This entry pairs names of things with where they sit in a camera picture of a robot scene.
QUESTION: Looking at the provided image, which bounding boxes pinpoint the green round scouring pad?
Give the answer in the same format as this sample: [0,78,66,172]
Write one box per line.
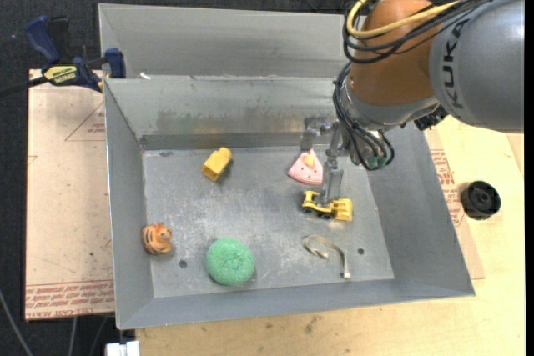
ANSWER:
[204,237,256,288]

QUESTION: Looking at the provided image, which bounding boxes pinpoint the orange toy tiger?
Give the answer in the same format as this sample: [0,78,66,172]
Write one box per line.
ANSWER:
[140,223,174,256]

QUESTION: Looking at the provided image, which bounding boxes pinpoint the brown cardboard board, red print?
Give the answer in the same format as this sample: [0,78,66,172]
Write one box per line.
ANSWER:
[24,68,487,323]

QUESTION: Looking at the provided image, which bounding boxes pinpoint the yellow toy block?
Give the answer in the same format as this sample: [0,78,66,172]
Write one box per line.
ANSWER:
[201,146,234,183]

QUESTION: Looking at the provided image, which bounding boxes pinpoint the pink toy cake slice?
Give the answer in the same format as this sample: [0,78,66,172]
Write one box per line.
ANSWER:
[286,150,325,186]

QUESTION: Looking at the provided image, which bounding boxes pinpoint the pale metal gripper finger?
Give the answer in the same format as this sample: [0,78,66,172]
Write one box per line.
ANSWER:
[321,149,346,207]
[300,116,323,153]

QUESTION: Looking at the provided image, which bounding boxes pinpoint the yellow toy truck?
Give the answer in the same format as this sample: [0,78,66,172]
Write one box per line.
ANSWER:
[300,189,355,223]

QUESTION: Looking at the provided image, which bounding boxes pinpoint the grey metal bin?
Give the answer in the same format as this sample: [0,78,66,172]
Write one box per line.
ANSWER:
[98,3,476,331]

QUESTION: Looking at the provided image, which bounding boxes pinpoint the black round knob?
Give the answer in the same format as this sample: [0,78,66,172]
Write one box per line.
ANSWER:
[459,179,502,221]

